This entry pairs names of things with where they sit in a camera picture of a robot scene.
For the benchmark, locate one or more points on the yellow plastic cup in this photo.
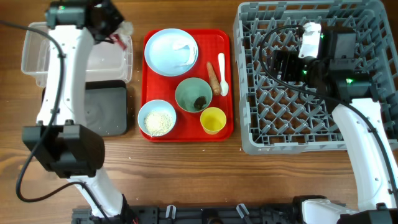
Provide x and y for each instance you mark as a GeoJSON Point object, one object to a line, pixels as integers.
{"type": "Point", "coordinates": [213, 120]}

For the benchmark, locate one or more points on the clear plastic bin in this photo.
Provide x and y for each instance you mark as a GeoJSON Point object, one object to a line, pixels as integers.
{"type": "Point", "coordinates": [106, 61]}

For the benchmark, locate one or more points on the white tissue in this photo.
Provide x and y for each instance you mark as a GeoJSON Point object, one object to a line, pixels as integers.
{"type": "Point", "coordinates": [125, 28]}

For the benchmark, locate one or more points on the light blue plate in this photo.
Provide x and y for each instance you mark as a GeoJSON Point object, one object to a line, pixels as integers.
{"type": "Point", "coordinates": [171, 52]}

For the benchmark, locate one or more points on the green bowl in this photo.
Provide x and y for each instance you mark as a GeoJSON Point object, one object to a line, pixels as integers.
{"type": "Point", "coordinates": [189, 90]}

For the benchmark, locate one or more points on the brown carrot piece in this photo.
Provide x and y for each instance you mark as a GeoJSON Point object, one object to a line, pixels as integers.
{"type": "Point", "coordinates": [214, 84]}

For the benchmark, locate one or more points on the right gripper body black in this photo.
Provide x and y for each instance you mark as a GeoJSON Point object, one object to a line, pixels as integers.
{"type": "Point", "coordinates": [294, 67]}

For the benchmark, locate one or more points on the red plastic tray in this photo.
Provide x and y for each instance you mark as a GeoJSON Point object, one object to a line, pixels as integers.
{"type": "Point", "coordinates": [211, 42]}

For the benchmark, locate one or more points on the white rice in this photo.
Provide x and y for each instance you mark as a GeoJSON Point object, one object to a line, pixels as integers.
{"type": "Point", "coordinates": [158, 123]}

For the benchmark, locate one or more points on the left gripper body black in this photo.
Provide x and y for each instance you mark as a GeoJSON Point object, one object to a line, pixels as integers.
{"type": "Point", "coordinates": [112, 18]}

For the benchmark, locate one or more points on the black tray bin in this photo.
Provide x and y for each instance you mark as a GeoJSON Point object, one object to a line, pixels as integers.
{"type": "Point", "coordinates": [96, 109]}

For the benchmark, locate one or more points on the dark food scrap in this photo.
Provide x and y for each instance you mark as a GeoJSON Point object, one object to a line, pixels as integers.
{"type": "Point", "coordinates": [200, 102]}

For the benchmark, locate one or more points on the white plastic spoon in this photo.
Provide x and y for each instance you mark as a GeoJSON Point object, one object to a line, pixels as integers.
{"type": "Point", "coordinates": [223, 84]}

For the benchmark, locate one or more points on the light blue bowl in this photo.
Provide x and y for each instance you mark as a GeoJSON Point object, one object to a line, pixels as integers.
{"type": "Point", "coordinates": [155, 105]}

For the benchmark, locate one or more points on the red snack wrapper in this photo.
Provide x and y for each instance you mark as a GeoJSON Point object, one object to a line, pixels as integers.
{"type": "Point", "coordinates": [117, 39]}

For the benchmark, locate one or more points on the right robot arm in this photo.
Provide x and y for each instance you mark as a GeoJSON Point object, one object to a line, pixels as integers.
{"type": "Point", "coordinates": [326, 64]}

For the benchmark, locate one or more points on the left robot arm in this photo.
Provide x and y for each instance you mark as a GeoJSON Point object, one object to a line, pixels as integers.
{"type": "Point", "coordinates": [80, 163]}

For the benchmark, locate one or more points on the grey dishwasher rack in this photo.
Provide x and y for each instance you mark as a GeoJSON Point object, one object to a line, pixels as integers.
{"type": "Point", "coordinates": [282, 120]}

